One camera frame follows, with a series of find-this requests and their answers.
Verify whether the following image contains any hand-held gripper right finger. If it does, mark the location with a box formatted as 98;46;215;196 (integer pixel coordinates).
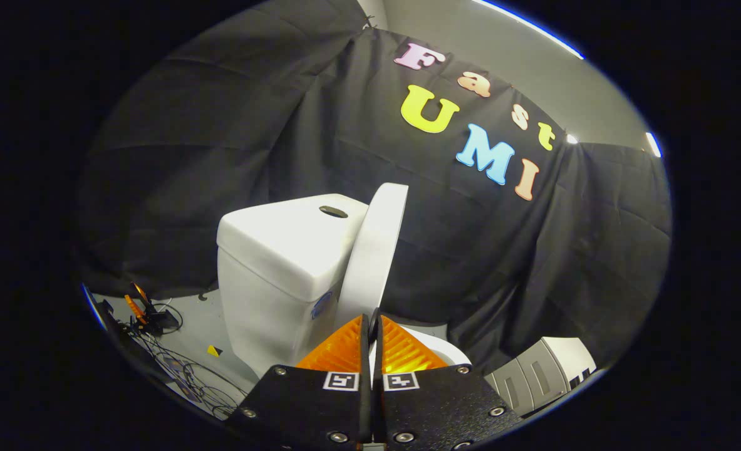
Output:
371;314;525;451

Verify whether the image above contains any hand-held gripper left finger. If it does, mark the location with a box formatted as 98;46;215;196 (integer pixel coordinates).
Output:
225;314;373;451

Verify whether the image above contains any grey panelled cabinet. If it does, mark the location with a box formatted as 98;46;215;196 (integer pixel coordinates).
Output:
485;336;598;415

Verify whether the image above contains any black backdrop cloth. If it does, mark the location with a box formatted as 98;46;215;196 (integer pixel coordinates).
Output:
75;0;673;371

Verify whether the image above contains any bundle of black cables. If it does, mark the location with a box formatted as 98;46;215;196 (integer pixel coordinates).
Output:
133;331;250;420

